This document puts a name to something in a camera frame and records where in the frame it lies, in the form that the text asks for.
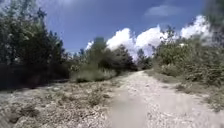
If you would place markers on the pale green bush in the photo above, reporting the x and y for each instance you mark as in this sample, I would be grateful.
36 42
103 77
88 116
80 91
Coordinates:
91 74

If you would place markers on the dark wood of trees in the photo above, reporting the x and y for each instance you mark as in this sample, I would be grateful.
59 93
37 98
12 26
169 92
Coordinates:
26 50

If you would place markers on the group of green trees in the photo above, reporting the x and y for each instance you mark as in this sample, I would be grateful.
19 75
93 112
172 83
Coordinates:
106 55

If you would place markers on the pale gravel track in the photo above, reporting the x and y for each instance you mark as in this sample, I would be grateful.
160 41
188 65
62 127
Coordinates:
150 100

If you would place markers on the green bushes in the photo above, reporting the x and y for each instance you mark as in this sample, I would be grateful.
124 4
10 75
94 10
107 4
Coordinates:
193 58

